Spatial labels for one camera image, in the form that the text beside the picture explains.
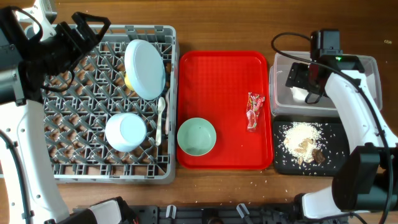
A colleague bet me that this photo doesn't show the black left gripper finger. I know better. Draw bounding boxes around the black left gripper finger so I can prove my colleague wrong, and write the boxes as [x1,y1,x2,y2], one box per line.
[72,12,111,44]
[59,22,84,46]

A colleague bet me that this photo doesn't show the white napkin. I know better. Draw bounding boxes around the white napkin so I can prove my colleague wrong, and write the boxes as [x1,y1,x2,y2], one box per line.
[290,87,309,103]

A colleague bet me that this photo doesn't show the red snack wrapper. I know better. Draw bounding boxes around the red snack wrapper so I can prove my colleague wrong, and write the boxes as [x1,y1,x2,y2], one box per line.
[246,92,266,132]

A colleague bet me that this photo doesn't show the yellow plastic cup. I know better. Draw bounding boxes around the yellow plastic cup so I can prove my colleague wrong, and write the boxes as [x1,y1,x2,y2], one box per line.
[124,73,134,91]

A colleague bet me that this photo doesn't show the light blue plate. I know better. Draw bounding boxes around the light blue plate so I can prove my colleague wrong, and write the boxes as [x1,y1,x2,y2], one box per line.
[124,39,165,101]

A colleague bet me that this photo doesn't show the light blue bowl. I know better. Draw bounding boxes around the light blue bowl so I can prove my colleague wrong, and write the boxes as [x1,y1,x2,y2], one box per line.
[105,113,147,152]

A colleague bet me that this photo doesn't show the green bowl with food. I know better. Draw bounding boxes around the green bowl with food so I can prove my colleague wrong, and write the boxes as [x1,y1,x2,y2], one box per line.
[177,118,217,157]

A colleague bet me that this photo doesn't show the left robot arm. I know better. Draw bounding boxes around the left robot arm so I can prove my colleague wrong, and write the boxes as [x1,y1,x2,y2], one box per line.
[1,6,123,223]

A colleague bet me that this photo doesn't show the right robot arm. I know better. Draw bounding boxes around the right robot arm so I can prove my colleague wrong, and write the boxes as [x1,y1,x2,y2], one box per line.
[286,29,397,223]

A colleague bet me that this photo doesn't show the grey dishwasher rack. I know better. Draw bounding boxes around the grey dishwasher rack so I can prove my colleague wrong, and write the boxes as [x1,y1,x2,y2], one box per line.
[42,25,180,184]

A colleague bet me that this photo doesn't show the clear plastic bin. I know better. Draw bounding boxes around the clear plastic bin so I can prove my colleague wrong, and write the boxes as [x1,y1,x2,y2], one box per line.
[269,53,382,117]

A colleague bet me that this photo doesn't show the pile of white rice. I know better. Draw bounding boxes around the pile of white rice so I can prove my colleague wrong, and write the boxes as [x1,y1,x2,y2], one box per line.
[281,122,322,159]

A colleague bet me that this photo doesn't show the black plastic tray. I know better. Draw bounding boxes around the black plastic tray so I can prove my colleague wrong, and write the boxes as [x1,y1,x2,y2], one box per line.
[272,115,349,176]

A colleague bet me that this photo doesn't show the brown food scraps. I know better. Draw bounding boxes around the brown food scraps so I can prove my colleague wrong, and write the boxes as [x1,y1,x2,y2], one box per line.
[294,138,326,165]

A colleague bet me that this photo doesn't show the red plastic tray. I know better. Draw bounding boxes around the red plastic tray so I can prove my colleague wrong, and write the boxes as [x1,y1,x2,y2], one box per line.
[177,51,274,170]

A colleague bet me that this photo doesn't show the white plastic fork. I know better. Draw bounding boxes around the white plastic fork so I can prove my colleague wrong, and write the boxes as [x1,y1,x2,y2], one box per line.
[165,88,171,135]

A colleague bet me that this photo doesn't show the white plastic spoon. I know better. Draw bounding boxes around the white plastic spoon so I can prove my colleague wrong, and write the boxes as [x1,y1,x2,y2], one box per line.
[155,97,165,146]

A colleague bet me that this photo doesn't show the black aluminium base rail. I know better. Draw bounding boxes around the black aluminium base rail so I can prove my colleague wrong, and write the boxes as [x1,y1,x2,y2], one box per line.
[130,205,293,224]

